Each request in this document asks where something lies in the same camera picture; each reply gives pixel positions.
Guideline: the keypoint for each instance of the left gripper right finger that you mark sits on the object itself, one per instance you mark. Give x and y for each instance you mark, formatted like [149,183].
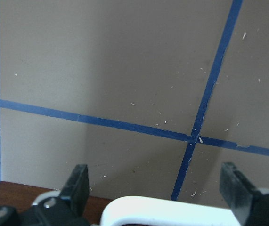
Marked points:
[249,204]

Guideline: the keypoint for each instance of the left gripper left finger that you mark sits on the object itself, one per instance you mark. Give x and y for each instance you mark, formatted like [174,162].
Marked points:
[64,209]

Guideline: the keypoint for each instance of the wooden drawer with white handle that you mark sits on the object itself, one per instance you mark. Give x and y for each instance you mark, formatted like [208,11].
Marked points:
[126,210]

